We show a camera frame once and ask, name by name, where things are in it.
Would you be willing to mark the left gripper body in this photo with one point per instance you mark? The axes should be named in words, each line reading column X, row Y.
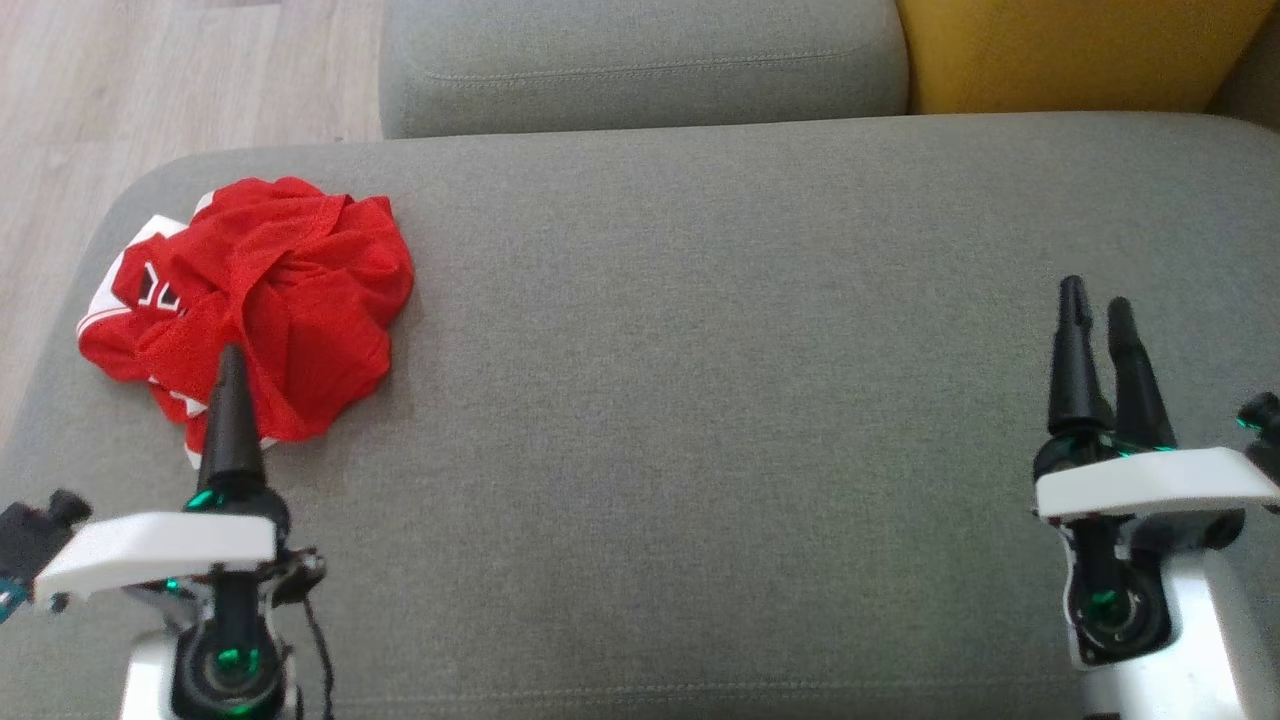
column 160, row 550

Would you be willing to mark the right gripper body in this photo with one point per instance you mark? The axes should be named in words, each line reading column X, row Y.
column 1150, row 485

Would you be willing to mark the big yellow back cushion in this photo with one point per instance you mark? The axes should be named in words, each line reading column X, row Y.
column 1060, row 50

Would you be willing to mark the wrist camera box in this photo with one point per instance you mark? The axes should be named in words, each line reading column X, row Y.
column 1262, row 415
column 30, row 535

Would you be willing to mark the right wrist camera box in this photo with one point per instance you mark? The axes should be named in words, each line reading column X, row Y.
column 1262, row 415

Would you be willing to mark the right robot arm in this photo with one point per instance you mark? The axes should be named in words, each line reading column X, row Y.
column 1205, row 650

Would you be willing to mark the grey sofa back cushion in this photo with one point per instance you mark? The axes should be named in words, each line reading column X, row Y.
column 1255, row 85

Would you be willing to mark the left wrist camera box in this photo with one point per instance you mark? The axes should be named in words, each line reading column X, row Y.
column 30, row 535

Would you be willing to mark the large grey sofa seat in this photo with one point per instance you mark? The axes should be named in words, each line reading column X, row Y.
column 700, row 400

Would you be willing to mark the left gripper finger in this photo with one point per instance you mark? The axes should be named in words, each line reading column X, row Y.
column 233, row 430

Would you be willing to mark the red white basketball jersey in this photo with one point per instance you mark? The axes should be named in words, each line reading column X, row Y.
column 120, row 345

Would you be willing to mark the red mesh shorts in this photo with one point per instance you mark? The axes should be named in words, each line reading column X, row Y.
column 320, row 290

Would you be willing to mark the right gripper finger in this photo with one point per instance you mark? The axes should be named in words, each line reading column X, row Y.
column 1135, row 400
column 1076, row 380

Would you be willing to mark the long grey seat cushion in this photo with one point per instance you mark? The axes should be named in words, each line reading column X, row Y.
column 640, row 60

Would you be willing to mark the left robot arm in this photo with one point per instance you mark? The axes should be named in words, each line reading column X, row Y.
column 148, row 690

